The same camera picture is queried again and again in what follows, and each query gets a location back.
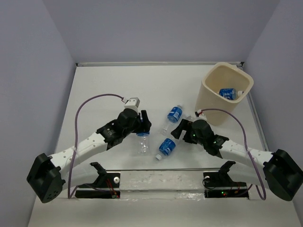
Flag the blue label bottle front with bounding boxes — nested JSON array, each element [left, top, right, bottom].
[[155, 137, 178, 161]]

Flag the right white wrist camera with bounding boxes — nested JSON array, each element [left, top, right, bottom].
[[195, 109, 207, 121]]

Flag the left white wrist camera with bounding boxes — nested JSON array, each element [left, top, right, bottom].
[[123, 97, 140, 114]]

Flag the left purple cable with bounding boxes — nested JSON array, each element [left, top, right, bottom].
[[67, 94, 126, 199]]

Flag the clear unlabelled bottle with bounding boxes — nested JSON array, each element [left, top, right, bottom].
[[185, 114, 193, 122]]

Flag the beige plastic bin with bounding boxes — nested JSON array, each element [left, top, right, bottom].
[[195, 62, 254, 126]]

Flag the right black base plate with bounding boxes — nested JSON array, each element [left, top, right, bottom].
[[202, 172, 249, 199]]

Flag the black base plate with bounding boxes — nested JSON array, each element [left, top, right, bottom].
[[202, 172, 249, 199], [75, 172, 121, 199]]

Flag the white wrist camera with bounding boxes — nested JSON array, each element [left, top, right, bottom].
[[123, 97, 140, 114], [195, 109, 207, 121]]

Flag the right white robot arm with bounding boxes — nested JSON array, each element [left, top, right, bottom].
[[171, 119, 303, 201]]

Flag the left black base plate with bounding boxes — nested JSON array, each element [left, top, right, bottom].
[[75, 172, 121, 199]]

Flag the blue label bottle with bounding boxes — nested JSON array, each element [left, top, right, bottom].
[[217, 88, 244, 100], [155, 137, 178, 161], [136, 132, 150, 155], [160, 104, 183, 135]]

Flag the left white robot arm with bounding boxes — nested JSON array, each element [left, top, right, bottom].
[[27, 108, 152, 203]]

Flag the aluminium table rail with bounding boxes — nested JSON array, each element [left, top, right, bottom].
[[75, 61, 245, 67]]

